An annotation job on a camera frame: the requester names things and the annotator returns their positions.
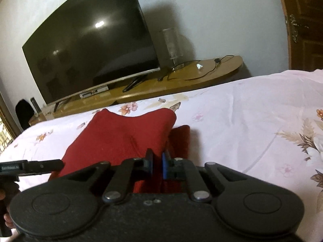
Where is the red cloth garment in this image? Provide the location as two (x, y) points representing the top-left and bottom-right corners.
(49, 108), (190, 194)

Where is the person's left hand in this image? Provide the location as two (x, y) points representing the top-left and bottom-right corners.
(1, 182), (20, 229)

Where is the bright window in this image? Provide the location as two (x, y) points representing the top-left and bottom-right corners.
(0, 119), (13, 153)

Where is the black chair back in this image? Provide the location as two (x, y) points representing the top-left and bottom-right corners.
(15, 99), (35, 130)

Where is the black remote control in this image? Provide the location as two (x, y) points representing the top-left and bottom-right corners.
(30, 97), (42, 114)

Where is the floral white bed sheet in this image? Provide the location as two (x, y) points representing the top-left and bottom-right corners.
(0, 69), (323, 242)

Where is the silver set-top box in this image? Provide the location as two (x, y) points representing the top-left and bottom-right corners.
(79, 85), (109, 99)

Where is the wooden tv stand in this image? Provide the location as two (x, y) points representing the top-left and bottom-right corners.
(29, 56), (244, 125)

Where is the black flat screen television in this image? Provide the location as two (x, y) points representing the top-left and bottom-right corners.
(22, 0), (160, 103)

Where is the clear glass vase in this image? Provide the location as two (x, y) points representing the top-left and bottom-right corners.
(161, 27), (183, 71)

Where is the brown wooden door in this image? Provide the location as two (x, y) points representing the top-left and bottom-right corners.
(281, 0), (323, 72)

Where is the black cable on stand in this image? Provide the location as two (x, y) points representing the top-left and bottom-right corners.
(158, 55), (235, 81)

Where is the brass door handle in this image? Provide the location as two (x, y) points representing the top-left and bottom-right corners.
(285, 14), (309, 43)

